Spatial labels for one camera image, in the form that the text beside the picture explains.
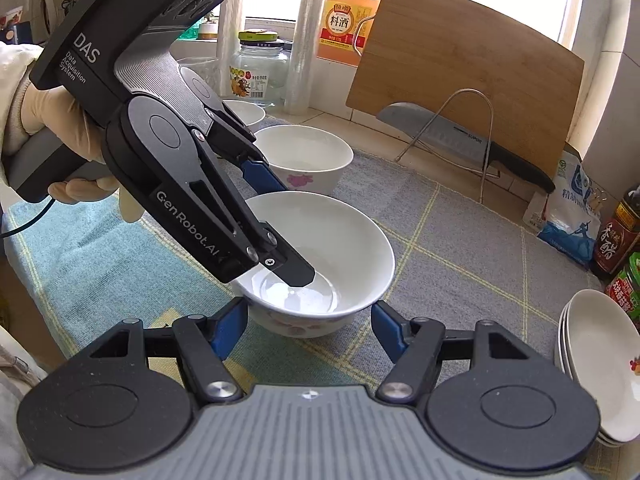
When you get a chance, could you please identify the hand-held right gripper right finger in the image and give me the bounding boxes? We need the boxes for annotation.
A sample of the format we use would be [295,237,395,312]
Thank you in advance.
[371,300,543,403]

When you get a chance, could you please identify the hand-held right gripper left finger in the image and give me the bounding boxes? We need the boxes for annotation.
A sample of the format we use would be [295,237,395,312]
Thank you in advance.
[90,296,249,403]

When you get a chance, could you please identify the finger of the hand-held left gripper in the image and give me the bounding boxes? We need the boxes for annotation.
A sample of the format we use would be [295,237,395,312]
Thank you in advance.
[202,100,288,196]
[192,130,316,288]

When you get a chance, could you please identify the white bowl with pink flowers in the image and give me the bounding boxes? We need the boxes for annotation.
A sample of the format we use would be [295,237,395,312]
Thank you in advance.
[222,100,267,131]
[230,191,396,339]
[254,125,355,197]

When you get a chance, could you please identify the white plate with fruit print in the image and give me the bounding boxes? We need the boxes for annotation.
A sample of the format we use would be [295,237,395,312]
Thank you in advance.
[554,320,640,448]
[566,289,640,433]

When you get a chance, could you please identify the white plate with brown stain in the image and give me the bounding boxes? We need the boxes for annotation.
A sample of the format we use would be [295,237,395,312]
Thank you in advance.
[559,305,640,443]

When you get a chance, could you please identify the person's left forearm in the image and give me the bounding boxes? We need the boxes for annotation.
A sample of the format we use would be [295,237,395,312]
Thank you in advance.
[0,40,48,153]

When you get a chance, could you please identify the person's left hand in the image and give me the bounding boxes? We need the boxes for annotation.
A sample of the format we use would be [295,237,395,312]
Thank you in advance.
[17,82,144,224]

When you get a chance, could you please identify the small potted plant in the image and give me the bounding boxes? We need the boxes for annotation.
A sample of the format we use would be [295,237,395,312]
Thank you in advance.
[197,10,221,41]

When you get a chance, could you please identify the clear glass container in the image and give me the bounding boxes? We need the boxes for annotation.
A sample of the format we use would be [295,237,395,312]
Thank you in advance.
[175,55,223,96]

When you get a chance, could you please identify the glass jar with green lid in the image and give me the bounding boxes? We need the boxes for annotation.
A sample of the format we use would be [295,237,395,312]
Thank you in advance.
[229,30,292,107]

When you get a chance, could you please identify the grey and teal checked cloth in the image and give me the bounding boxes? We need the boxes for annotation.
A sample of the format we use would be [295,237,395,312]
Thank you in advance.
[2,115,606,411]

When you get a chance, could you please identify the orange cooking wine bottle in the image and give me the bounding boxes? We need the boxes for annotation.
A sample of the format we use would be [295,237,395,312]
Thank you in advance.
[317,0,383,67]

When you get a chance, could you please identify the white and blue salt bag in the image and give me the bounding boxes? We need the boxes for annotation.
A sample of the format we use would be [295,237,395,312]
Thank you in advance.
[522,142,603,268]

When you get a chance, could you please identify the bamboo cutting board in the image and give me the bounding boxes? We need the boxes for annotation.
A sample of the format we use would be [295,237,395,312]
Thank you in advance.
[346,0,585,181]

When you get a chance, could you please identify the person's white clothing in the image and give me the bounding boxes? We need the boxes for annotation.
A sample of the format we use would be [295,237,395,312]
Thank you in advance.
[0,330,48,480]

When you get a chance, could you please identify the green lid sauce jar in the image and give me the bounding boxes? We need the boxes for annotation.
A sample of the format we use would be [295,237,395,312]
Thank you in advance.
[604,252,640,331]

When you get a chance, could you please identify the dark vinegar bottle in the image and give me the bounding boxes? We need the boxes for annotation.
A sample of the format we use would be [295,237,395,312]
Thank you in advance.
[592,185,640,278]

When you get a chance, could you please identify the metal wire rack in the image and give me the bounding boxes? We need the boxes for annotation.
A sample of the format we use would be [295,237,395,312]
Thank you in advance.
[395,88,501,204]

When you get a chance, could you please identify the kitchen knife with black handle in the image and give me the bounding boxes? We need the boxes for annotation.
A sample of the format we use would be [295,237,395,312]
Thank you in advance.
[376,102,557,194]

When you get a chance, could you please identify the black cable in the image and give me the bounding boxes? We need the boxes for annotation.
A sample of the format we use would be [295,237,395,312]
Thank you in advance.
[0,195,56,241]

